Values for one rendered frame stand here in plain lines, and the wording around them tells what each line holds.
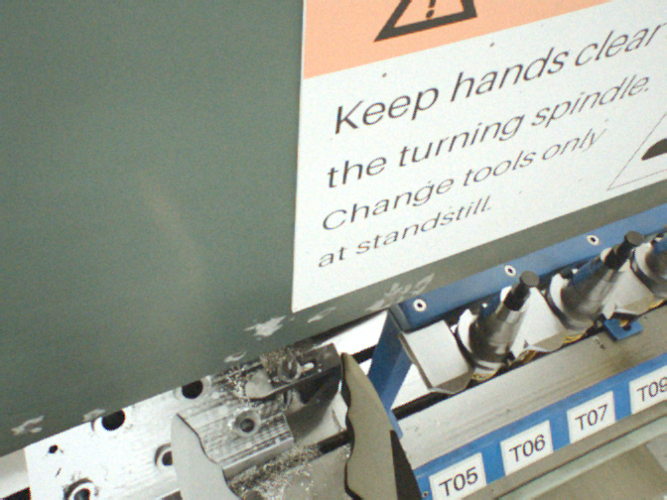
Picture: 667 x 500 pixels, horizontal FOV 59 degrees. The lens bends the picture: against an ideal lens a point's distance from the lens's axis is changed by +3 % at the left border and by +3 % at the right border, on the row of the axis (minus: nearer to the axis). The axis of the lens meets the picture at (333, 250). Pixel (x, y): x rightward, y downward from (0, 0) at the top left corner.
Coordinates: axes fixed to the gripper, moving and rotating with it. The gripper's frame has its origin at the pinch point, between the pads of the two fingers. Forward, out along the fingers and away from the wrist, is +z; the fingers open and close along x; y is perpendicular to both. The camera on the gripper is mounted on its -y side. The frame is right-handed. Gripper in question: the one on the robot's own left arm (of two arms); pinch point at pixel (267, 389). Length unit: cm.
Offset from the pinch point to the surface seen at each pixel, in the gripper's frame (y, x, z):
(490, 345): 15.5, 22.3, 1.5
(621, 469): 66, 58, -13
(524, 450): 45, 34, -6
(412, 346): 17.7, 16.2, 4.6
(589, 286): 13.0, 33.2, 2.8
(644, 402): 46, 55, -6
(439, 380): 17.5, 17.0, 0.7
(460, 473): 44, 24, -5
